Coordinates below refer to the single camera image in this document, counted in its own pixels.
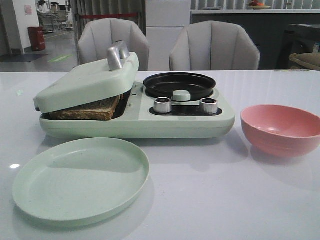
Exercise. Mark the red barrier belt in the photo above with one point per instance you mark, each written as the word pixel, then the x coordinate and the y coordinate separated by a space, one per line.
pixel 105 16

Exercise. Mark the fruit plate on counter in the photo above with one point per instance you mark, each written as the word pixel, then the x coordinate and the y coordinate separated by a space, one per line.
pixel 256 5

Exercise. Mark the right silver knob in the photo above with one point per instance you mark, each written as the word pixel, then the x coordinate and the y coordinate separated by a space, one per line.
pixel 208 106

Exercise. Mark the pink bowl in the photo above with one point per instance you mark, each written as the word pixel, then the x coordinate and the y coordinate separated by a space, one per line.
pixel 281 131

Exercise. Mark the green pan handle knob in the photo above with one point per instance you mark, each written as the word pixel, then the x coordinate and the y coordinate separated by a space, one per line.
pixel 181 96

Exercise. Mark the left beige chair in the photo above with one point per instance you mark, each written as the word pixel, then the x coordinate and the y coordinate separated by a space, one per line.
pixel 99 35

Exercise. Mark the green breakfast maker lid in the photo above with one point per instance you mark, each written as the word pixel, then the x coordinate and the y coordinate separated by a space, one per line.
pixel 88 83

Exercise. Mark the dark kitchen counter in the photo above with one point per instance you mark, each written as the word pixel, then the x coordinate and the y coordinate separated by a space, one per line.
pixel 265 27

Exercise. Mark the light green plate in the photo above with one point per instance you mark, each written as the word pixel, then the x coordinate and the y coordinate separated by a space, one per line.
pixel 81 182

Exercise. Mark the right beige chair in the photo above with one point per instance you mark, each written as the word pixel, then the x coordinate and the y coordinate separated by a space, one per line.
pixel 214 46

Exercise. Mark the white refrigerator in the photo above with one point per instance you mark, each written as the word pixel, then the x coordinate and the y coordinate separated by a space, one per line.
pixel 164 21

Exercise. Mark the green breakfast maker base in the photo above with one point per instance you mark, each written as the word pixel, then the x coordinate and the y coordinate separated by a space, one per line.
pixel 137 122

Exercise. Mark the silver knob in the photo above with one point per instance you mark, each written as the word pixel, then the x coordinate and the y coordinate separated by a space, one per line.
pixel 162 105
pixel 208 106

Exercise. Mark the left silver knob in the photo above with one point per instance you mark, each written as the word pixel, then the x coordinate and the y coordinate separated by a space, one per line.
pixel 162 105

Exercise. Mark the red box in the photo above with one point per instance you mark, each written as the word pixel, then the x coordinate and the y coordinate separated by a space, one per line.
pixel 36 37

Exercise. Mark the beige chair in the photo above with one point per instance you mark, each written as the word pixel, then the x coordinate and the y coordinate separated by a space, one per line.
pixel 99 35
pixel 214 46

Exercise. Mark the bread slice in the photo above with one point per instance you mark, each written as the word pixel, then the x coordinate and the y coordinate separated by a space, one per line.
pixel 101 110

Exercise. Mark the beige cushion at right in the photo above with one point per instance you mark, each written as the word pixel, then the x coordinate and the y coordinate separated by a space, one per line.
pixel 309 61

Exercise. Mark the black round frying pan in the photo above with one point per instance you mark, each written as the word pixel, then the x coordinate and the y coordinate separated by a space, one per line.
pixel 164 84

